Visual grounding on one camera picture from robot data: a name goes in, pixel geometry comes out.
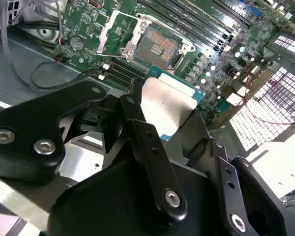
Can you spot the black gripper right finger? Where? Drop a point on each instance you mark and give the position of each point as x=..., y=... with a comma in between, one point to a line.
x=231, y=191

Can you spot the silver topped CPU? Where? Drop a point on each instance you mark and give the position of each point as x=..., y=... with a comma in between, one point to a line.
x=162, y=108

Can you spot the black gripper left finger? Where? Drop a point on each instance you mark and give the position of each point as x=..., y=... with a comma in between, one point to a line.
x=27, y=127

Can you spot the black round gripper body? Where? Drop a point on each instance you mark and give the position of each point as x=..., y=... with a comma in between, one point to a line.
x=108, y=204

